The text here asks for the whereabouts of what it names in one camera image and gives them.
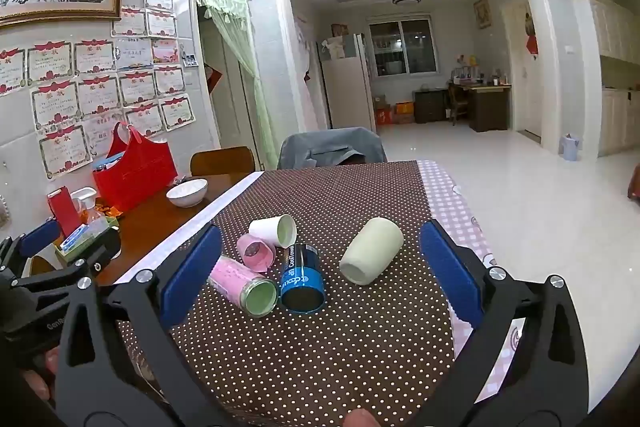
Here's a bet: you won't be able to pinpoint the dark wooden desk chair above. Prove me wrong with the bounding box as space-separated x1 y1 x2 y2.
447 84 469 126

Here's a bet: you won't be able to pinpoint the dark low cabinet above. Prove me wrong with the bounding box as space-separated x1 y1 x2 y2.
413 89 451 124

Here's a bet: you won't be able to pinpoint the clear plastic bottle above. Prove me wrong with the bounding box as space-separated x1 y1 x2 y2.
71 187 100 228

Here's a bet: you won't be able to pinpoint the red door decoration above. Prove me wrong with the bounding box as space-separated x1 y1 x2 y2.
524 14 540 56

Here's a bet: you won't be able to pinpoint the person's left hand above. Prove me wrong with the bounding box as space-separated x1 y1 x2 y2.
20 349 58 408

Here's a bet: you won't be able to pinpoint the blue plastic bucket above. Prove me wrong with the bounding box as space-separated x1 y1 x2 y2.
559 134 584 163

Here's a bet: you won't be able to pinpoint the pink checked tablecloth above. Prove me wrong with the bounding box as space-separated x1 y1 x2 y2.
417 159 527 405

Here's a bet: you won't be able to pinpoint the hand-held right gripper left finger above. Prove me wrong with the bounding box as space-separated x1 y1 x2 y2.
54 224 236 427

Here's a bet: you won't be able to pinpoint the white refrigerator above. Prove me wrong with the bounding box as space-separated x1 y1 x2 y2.
319 33 377 134

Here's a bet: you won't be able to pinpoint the white paper cup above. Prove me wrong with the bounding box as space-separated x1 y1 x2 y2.
249 214 298 251

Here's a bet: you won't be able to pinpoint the person's right hand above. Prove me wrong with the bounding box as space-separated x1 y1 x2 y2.
345 408 381 427

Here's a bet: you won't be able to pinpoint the cream wall cabinet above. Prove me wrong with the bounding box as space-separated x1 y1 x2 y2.
569 0 640 158

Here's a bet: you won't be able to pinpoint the framed wall picture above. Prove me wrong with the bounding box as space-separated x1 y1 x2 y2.
473 0 492 30

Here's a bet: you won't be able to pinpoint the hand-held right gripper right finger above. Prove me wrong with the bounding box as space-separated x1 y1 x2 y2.
390 219 592 427

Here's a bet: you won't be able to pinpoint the dark wooden desk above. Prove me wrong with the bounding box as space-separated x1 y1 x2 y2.
448 82 512 133

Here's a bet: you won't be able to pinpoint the group of wall certificates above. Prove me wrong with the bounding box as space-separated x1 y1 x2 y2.
0 0 197 182

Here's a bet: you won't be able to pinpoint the window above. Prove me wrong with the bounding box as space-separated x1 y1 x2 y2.
368 19 442 76

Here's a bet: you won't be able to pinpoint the red tote bag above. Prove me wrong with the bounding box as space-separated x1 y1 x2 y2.
92 121 177 214

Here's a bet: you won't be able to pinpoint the green curtain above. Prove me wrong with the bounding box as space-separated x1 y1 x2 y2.
192 0 279 170

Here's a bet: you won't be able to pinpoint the small pink cup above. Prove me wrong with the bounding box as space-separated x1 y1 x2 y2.
236 234 276 271

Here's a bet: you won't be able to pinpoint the wooden table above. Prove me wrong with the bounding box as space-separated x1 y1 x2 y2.
29 173 262 289

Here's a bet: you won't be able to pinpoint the white door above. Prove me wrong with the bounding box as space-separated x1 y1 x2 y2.
501 0 544 142

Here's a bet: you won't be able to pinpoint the tall pink cup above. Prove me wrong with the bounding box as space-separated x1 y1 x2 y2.
207 255 280 319

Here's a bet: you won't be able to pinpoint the white bowl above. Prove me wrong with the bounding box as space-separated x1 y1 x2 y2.
166 178 209 208

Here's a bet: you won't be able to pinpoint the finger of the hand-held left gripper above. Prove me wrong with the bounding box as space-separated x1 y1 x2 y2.
0 219 62 279
12 229 122 295

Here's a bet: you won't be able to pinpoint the blue and black cup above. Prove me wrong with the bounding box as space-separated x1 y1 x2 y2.
278 243 327 314

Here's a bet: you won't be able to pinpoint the brown dotted tablecloth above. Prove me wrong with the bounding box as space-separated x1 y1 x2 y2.
114 160 457 419

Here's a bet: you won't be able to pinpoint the pale green cup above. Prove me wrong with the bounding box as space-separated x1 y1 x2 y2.
339 217 405 286

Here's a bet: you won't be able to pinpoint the chair with grey jacket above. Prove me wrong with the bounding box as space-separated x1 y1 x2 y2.
277 127 389 171

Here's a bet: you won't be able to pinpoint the red box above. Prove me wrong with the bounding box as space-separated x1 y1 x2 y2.
47 187 84 239

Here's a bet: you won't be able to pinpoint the cardboard boxes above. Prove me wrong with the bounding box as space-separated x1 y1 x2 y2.
373 99 416 126

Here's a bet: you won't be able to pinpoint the tissue pack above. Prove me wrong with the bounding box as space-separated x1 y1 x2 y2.
59 214 120 254

